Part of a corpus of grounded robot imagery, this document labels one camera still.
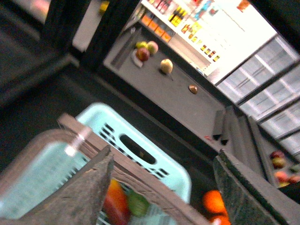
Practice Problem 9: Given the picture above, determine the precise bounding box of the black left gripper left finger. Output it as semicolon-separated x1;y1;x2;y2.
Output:
0;146;113;225

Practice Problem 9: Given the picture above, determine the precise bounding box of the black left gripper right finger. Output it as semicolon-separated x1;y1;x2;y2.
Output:
213;150;300;225

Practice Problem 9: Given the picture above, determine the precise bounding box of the red yellow mango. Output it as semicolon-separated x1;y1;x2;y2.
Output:
103;179;130;225

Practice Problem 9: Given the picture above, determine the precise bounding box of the light blue plastic basket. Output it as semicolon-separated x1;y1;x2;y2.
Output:
0;103;191;218

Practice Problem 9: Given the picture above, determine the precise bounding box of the green avocado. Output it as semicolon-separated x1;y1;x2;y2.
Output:
127;190;150;218

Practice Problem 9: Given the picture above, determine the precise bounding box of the orange fruit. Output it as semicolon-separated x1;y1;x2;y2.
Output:
202;190;227;216

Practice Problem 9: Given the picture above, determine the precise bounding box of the pale pear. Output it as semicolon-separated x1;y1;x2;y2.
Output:
160;59;173;74

